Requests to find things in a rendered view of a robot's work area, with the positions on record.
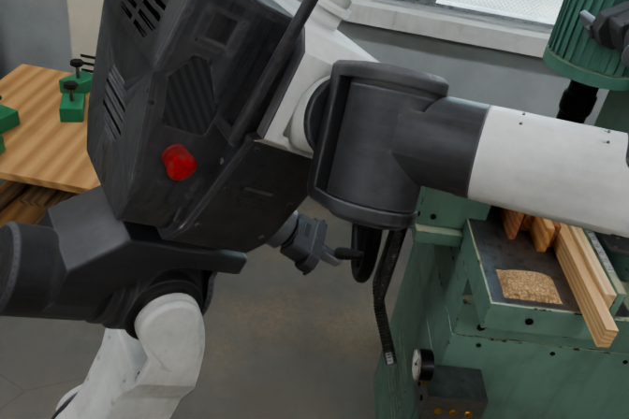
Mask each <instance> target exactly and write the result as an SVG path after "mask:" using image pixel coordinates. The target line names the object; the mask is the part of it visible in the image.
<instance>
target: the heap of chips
mask: <svg viewBox="0 0 629 419"><path fill-rule="evenodd" d="M496 272H497V275H498V278H499V281H500V284H501V286H502V290H503V293H504V296H505V297H507V298H515V299H522V300H531V301H538V302H547V303H554V304H563V303H562V301H561V299H560V296H559V294H558V291H557V289H556V287H555V284H554V282H553V279H552V278H551V276H549V275H545V274H543V273H538V272H533V271H526V270H517V269H509V270H502V269H496Z"/></svg>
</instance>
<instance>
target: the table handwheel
mask: <svg viewBox="0 0 629 419"><path fill-rule="evenodd" d="M382 233H383V230H382V229H378V228H372V227H369V226H364V225H358V224H354V223H353V226H352V238H351V249H354V250H358V251H361V252H363V257H362V260H351V268H352V274H353V277H354V279H355V281H356V282H360V283H363V282H366V281H367V280H369V279H370V277H371V275H372V273H373V269H374V266H375V263H376V260H377V256H378V252H379V248H380V243H381V238H382Z"/></svg>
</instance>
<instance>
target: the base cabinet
mask: <svg viewBox="0 0 629 419"><path fill-rule="evenodd" d="M389 328H390V331H391V332H390V334H391V337H392V340H393V344H394V349H395V354H396V358H397V362H398V363H397V364H396V365H393V366H386V363H385V359H384V353H383V349H382V352H381V355H380V358H379V362H378V365H377V368H376V372H375V374H374V378H373V395H374V411H375V419H418V413H417V399H416V391H415V386H416V383H417V381H414V380H413V376H412V358H413V353H414V350H415V349H416V347H418V348H421V349H430V350H432V352H433V355H434V365H443V366H451V367H459V368H475V369H480V370H481V373H482V378H483V382H484V385H485V389H486V393H487V398H488V402H489V403H488V405H487V407H486V409H485V411H484V413H483V415H482V417H481V419H629V354H622V353H613V352H606V351H597V350H590V349H581V348H573V347H565V346H557V345H548V344H541V343H532V342H524V341H516V340H501V339H493V338H484V337H477V336H468V335H460V334H454V333H452V330H451V325H450V321H449V316H448V311H447V306H446V298H445V293H444V289H443V285H442V280H441V275H440V270H439V266H438V261H437V256H436V251H435V247H434V244H429V243H421V242H414V243H413V246H412V250H411V252H410V256H409V259H408V263H407V266H406V269H405V272H404V275H403V279H402V284H401V288H400V291H399V294H398V297H397V301H396V304H395V307H394V311H393V313H392V317H391V320H390V324H389Z"/></svg>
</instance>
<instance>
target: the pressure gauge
mask: <svg viewBox="0 0 629 419"><path fill-rule="evenodd" d="M416 362H417V365H416V366H415V363H416ZM433 372H434V355H433V352H432V350H430V349H421V348H418V347H416V349H415V350H414V353H413V358H412V376H413V380H414V381H421V383H422V384H424V385H425V383H427V382H429V381H430V380H431V379H432V376H433Z"/></svg>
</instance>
